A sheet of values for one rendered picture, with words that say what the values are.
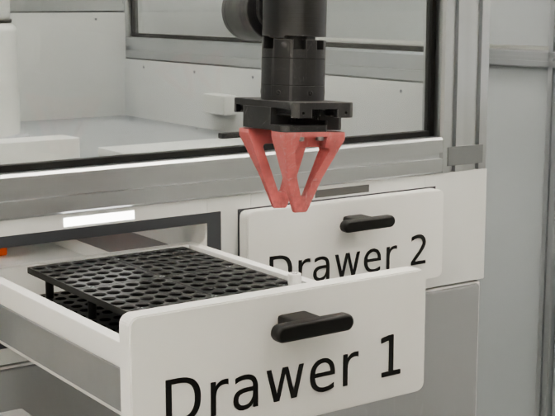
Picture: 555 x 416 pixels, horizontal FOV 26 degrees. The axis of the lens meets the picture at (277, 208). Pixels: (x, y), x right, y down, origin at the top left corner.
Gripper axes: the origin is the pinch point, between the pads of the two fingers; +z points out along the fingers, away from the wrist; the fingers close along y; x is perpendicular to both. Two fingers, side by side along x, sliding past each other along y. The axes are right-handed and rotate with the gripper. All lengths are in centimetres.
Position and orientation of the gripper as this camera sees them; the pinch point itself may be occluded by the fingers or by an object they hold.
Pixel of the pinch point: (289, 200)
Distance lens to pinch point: 108.9
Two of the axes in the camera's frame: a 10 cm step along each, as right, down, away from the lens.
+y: 5.5, 1.2, -8.3
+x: 8.4, -0.5, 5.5
